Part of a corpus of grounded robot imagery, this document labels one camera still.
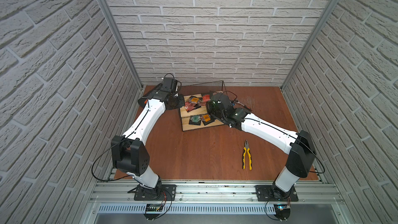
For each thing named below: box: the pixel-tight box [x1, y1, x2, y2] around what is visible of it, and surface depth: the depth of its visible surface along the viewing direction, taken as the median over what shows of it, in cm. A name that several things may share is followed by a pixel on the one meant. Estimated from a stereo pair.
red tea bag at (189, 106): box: [183, 101, 202, 113], surface depth 88 cm
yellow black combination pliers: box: [242, 139, 253, 171], surface depth 87 cm
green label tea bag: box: [188, 115, 202, 126], surface depth 100 cm
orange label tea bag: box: [188, 95, 203, 104], surface depth 89 cm
